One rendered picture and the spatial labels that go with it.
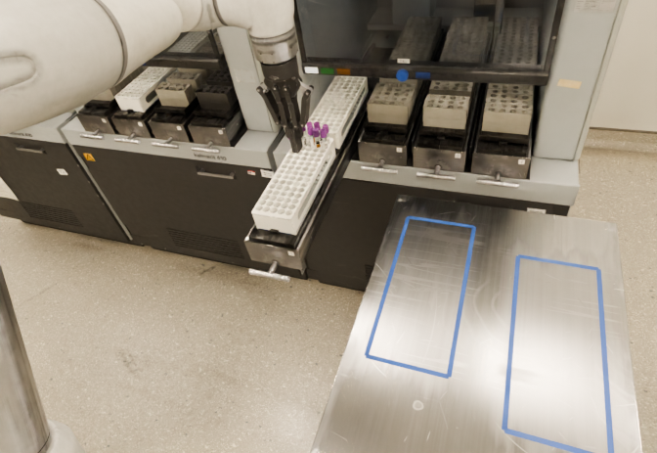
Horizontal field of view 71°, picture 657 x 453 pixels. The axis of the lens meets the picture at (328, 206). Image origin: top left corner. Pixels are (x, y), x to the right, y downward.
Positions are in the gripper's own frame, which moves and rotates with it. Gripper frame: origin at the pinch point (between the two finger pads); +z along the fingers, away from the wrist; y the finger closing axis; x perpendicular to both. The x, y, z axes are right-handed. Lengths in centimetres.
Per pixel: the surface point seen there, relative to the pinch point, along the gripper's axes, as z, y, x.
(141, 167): 35, -76, 18
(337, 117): 7.7, 2.9, 20.2
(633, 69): 53, 96, 138
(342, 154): 13.9, 6.0, 12.7
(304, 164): 7.8, 1.1, -0.3
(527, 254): 12, 53, -14
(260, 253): 17.4, -3.2, -21.9
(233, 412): 95, -28, -35
